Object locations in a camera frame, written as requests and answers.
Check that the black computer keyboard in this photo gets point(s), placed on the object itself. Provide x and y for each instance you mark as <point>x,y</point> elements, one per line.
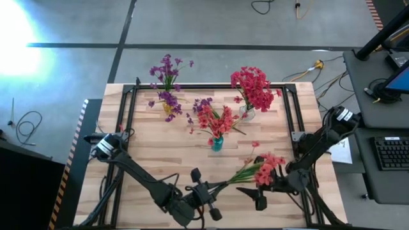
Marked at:
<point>393,155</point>

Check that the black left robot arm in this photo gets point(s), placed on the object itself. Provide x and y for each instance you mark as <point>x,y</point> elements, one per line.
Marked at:
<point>143,180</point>

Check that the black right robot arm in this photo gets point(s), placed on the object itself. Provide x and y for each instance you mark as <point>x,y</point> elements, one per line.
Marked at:
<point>319,143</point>

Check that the blue textured glass vase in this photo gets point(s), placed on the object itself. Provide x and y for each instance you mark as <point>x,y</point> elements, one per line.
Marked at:
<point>218,144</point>

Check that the orange artificial flower bunch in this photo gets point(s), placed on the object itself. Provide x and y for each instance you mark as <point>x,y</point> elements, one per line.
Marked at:
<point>265,174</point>
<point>217,127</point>
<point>204,118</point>
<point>227,116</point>

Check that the monitor with blue screen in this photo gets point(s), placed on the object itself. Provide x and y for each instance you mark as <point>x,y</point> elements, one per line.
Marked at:
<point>401,81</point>

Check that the black stand pole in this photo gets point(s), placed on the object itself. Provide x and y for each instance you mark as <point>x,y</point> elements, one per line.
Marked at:
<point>380,35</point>

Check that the small black frame clamp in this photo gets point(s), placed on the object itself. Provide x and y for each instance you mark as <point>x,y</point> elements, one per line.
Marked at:
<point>138,80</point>

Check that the yellow glass vase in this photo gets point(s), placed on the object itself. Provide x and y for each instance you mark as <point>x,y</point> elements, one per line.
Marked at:
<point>167,109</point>

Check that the white paper sheet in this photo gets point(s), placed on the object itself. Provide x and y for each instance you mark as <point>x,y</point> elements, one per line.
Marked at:
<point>343,155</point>

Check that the clear cut glass vase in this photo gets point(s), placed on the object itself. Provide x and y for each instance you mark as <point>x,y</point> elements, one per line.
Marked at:
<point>250,115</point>

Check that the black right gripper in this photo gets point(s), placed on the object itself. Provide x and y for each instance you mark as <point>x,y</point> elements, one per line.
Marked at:
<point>271,190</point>

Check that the black aluminium table frame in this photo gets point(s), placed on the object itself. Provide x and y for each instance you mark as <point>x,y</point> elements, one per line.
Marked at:
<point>207,86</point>

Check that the red white striped tape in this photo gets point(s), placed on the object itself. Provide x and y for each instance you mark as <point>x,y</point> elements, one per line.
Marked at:
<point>374,12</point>

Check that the small red fallen blossom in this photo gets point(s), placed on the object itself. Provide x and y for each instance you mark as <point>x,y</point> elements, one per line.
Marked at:
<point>120,127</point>

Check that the grey desk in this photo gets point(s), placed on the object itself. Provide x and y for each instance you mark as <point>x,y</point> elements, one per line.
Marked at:
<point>361,73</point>
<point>383,188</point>

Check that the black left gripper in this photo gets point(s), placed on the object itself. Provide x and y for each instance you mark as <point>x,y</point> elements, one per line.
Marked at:
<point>203,195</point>

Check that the large black box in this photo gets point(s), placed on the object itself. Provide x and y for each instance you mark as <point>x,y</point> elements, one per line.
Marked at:
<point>28,191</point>

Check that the grey yellow equipment box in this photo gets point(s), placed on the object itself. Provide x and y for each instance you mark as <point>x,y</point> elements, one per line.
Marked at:
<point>399,38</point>

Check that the black mat hazard stripe edge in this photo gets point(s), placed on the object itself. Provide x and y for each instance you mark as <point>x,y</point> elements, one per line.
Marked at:
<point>80,179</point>

